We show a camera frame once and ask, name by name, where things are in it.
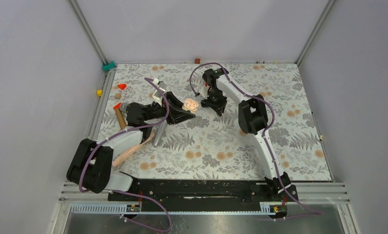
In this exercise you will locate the red wedge block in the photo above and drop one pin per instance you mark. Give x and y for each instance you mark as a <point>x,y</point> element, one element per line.
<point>122,86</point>

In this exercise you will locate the teal block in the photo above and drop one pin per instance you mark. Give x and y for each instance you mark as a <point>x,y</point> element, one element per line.
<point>109,66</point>

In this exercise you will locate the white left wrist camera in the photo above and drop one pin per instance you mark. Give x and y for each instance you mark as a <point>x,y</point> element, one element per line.
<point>157,95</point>

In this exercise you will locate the floral table mat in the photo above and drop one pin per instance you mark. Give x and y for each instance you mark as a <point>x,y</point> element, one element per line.
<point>213,147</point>

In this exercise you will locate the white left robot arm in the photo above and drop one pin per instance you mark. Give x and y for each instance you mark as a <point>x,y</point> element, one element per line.
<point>91,166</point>

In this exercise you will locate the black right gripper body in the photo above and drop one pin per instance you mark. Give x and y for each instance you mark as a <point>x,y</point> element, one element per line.
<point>216,100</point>

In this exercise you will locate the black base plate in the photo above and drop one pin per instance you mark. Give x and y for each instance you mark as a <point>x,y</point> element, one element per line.
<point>189,191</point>

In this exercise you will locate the beige earbud charging case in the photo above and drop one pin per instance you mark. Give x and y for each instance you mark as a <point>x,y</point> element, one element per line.
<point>190,105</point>

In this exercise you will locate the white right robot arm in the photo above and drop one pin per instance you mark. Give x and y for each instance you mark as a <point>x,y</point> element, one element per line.
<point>252,119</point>

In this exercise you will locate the red block near microphones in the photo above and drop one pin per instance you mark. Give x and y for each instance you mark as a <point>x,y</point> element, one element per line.
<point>117,106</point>

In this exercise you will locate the white slotted cable duct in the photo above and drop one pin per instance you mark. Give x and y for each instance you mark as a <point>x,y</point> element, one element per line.
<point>149,208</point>

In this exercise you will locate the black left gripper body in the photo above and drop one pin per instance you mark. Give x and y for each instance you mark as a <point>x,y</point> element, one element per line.
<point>171,115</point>

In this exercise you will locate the gold brown microphone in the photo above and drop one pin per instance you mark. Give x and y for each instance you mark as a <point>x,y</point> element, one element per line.
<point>120,118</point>

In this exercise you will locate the small coloured beads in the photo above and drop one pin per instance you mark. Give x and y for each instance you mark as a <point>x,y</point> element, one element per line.
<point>267,62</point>

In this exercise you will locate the aluminium corner rail right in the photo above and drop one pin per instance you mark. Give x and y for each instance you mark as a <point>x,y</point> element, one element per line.
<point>322,18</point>

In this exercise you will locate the pink microphone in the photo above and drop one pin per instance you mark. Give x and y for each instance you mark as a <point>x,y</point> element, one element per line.
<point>127,153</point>

